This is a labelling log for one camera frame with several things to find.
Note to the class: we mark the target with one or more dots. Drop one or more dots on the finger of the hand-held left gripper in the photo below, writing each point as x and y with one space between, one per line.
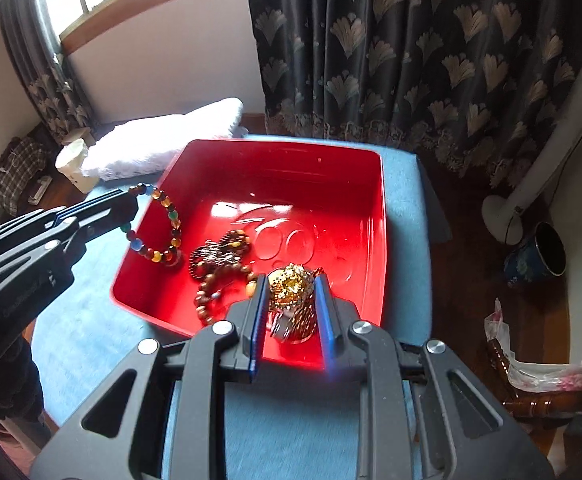
111 215
91 201

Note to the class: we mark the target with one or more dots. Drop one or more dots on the white towel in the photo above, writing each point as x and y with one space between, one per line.
161 135

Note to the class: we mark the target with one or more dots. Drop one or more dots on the gold pendant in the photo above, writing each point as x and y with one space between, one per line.
288 285

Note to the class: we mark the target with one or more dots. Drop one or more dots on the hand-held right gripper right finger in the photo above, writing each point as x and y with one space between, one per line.
321 310

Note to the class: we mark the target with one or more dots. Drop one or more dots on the brown glass bottle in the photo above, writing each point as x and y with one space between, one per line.
536 406
498 360

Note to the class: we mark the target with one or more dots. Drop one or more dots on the small grey floor object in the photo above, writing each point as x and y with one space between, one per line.
40 190

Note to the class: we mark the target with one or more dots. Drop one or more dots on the dark leaf-patterned curtain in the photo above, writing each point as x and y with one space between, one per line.
396 60
46 90

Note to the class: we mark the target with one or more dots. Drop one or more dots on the red tin box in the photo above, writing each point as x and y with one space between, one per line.
271 185

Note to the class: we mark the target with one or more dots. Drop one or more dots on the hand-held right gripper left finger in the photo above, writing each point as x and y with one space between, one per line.
258 320

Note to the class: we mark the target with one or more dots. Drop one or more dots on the white pedestal fan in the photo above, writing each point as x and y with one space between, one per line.
546 170

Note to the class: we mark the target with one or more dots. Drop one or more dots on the plaid bag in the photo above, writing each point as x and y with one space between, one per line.
18 170

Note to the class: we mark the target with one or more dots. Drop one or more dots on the blue black pot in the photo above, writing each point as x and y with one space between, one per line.
526 265

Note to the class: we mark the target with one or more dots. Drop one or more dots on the blue tablecloth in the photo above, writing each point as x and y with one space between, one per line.
96 335

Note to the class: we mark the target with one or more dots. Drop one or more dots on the clear plastic bag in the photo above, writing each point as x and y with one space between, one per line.
546 375

